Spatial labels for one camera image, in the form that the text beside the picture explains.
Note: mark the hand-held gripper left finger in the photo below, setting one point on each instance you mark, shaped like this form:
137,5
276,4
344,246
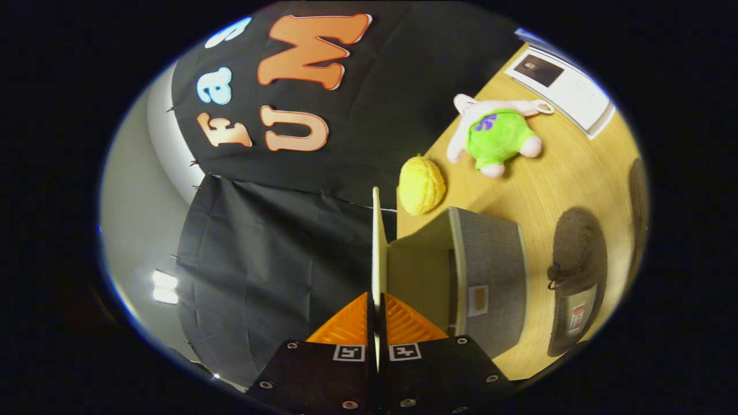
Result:
311,380

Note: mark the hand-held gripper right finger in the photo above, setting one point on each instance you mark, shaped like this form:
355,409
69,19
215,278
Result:
438,374

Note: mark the grey fabric storage box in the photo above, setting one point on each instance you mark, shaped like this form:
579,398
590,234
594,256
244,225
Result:
490,271

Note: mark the brown fuzzy slipper shoe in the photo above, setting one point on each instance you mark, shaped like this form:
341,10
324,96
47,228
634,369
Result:
637,213
576,253

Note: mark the ceiling light panel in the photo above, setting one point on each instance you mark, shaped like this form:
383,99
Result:
165,287

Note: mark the yellow knitted ball toy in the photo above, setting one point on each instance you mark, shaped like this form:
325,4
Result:
421,184

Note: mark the pink plush toy green shorts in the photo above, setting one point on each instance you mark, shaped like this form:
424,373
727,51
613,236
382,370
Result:
496,135

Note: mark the white book with portrait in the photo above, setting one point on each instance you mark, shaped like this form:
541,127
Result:
568,86

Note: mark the blue book with figure cover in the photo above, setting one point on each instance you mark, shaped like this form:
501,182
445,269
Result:
530,37

